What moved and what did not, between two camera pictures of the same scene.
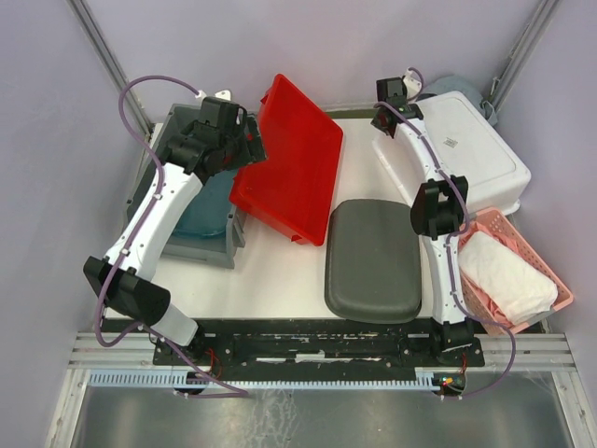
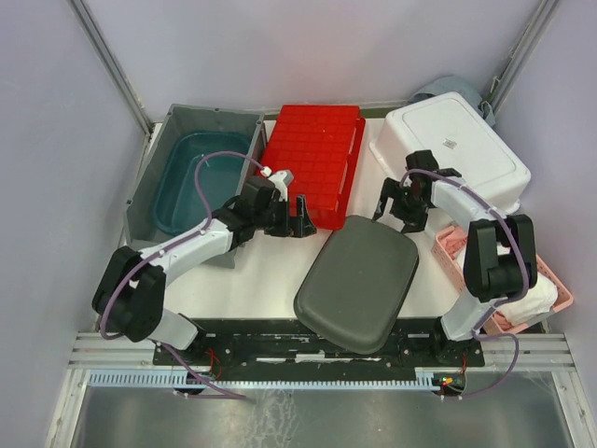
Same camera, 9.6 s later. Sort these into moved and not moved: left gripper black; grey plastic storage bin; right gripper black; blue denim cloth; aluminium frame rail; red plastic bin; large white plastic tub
Moved: right gripper black; red plastic bin; left gripper black
Not moved: grey plastic storage bin; aluminium frame rail; blue denim cloth; large white plastic tub
